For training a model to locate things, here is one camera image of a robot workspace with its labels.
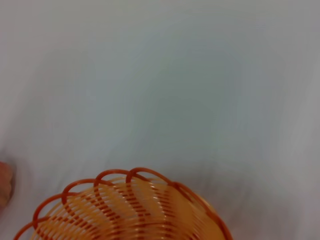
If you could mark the orange and cream striped bread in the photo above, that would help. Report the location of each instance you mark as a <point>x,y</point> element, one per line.
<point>4,185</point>

